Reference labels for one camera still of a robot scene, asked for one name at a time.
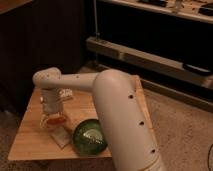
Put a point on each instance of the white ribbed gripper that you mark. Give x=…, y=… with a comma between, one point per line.
x=52, y=104

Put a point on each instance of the white sponge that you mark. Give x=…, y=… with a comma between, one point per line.
x=61, y=137

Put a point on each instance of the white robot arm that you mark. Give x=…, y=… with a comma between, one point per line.
x=130, y=141

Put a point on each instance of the small orange object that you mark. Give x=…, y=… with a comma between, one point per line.
x=56, y=120

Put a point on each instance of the white patterned small object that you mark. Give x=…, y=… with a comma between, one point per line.
x=66, y=94

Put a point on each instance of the vertical metal pole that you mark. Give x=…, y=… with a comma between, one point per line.
x=97, y=34

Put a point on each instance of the upper workbench shelf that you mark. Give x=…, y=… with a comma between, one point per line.
x=188, y=9

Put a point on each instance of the long metal shelf rail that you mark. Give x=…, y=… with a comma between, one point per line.
x=149, y=61

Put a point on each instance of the black object on rail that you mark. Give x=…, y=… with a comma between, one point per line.
x=196, y=70

